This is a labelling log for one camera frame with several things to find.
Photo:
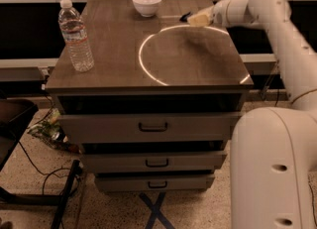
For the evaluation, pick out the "grey drawer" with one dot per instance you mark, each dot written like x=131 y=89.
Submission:
x=141 y=128
x=154 y=182
x=154 y=162

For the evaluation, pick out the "top grey drawer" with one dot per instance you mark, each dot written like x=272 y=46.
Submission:
x=141 y=128

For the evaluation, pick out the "grey three-drawer cabinet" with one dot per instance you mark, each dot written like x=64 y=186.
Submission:
x=155 y=65

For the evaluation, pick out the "white ceramic bowl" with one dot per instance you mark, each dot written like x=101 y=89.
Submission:
x=146 y=8

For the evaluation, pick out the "middle grey drawer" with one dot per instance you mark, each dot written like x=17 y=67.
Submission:
x=154 y=162

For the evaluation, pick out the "bottom grey drawer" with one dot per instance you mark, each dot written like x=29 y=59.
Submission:
x=154 y=182

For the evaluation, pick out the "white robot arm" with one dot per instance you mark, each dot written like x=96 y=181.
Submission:
x=273 y=149

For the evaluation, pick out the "green snack bag pile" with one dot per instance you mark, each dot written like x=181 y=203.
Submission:
x=49 y=131

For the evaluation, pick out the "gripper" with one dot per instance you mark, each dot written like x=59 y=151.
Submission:
x=218 y=14

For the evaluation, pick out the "clear plastic water bottle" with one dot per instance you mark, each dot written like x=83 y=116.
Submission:
x=74 y=33

